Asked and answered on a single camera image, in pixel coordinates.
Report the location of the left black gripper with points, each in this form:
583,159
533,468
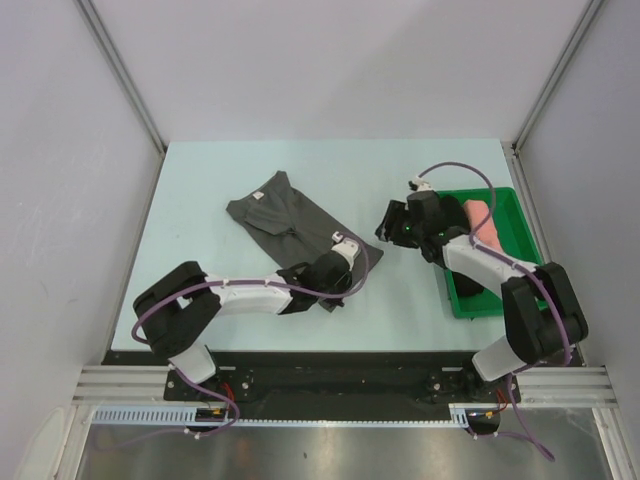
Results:
344,281

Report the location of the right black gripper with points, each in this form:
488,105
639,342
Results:
397,211

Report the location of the grey t shirt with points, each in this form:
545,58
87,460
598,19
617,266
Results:
296,233

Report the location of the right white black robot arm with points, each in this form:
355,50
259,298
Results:
541,312

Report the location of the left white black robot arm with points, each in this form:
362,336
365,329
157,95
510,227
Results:
174,312

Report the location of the black rolled t shirt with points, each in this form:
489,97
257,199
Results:
458,252

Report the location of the pink rolled t shirt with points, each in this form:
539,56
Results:
481,222

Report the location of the green plastic tray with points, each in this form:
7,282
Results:
515,239

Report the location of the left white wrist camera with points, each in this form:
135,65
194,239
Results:
346,247

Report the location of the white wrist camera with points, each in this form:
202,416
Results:
418,184
346,247

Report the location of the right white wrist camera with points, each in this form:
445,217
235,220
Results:
418,184

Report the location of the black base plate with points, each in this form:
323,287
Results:
343,386

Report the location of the aluminium frame rail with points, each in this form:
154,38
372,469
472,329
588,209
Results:
120,385

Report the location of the white slotted cable duct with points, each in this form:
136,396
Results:
160,416

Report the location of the right aluminium corner post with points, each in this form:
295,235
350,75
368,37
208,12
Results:
579,32

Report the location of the aluminium corner post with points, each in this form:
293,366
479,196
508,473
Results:
579,32
115,62

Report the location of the left aluminium corner post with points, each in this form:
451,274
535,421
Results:
115,62

